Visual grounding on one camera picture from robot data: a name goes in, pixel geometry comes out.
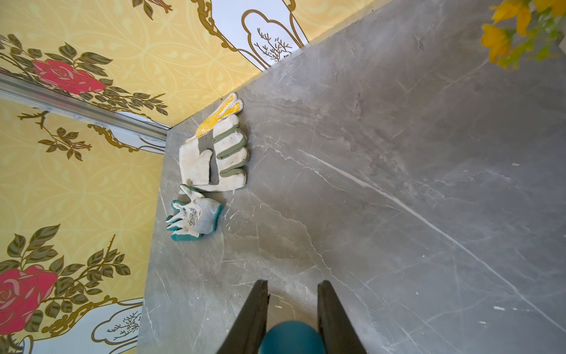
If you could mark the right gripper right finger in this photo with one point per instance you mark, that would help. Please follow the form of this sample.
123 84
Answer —
334 325

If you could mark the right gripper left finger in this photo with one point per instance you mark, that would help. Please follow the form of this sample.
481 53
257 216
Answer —
250 326

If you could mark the teal rake yellow handle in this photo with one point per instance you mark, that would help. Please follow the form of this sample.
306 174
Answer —
292 337

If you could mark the teal grey garden glove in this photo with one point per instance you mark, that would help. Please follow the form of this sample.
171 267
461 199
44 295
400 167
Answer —
194 219

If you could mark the white green striped glove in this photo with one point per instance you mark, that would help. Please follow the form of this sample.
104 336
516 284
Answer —
215 162

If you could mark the flower pot white fence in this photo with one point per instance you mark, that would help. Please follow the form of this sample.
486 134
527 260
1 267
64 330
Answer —
524 30

